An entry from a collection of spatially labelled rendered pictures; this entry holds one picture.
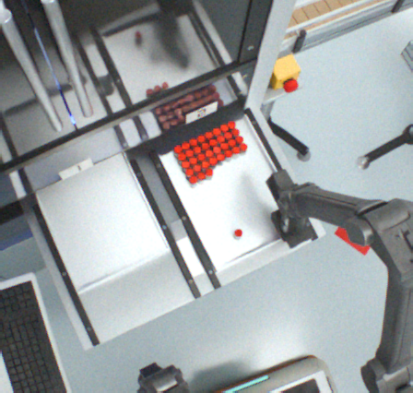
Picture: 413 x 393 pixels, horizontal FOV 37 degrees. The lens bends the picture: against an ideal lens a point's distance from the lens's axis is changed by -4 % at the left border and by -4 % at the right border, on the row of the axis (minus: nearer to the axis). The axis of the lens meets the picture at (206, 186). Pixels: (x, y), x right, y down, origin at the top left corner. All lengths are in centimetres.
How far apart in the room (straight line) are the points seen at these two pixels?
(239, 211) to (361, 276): 106
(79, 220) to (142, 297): 26
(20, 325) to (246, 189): 70
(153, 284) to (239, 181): 35
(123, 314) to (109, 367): 90
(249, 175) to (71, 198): 47
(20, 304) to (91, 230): 28
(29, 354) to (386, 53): 205
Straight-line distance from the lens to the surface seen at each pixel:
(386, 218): 103
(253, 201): 167
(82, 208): 167
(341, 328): 258
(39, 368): 171
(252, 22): 127
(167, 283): 162
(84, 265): 164
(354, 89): 283
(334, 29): 186
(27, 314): 172
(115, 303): 162
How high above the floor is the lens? 249
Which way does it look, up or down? 75 degrees down
